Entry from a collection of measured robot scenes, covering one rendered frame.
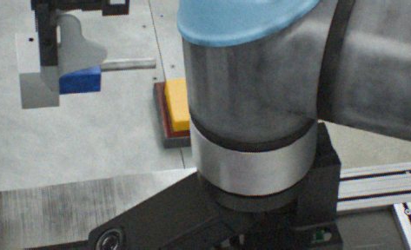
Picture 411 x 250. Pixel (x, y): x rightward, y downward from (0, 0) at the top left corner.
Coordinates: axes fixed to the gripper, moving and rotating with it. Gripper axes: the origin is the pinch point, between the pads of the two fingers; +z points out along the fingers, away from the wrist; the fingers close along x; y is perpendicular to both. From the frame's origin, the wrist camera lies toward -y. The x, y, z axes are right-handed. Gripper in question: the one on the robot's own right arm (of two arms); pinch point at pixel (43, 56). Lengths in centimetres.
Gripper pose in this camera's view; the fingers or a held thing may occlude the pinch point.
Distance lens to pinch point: 80.5
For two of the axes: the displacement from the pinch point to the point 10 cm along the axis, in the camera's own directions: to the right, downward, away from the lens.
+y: 9.8, -0.9, 2.0
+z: -1.1, 6.0, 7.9
